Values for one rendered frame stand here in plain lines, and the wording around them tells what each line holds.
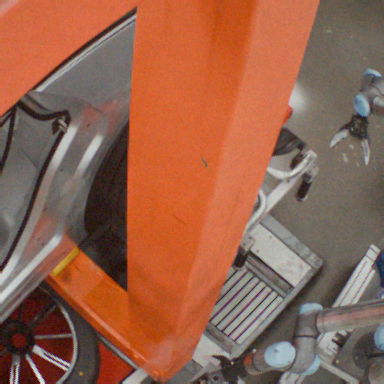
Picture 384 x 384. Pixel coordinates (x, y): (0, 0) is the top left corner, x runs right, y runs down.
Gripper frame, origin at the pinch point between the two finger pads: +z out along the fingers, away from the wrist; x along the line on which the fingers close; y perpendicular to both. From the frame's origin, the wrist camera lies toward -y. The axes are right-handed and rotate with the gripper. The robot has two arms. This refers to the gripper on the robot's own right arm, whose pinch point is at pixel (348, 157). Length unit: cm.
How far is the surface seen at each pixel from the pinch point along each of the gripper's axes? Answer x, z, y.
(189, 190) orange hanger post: -19, 47, 140
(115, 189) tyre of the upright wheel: -63, 43, 21
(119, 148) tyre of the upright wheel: -65, 32, 30
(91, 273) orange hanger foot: -65, 71, 3
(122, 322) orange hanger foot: -45, 81, 20
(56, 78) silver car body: -66, 31, 98
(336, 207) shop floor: 3, 2, -99
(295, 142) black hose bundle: -18.6, 6.6, 14.7
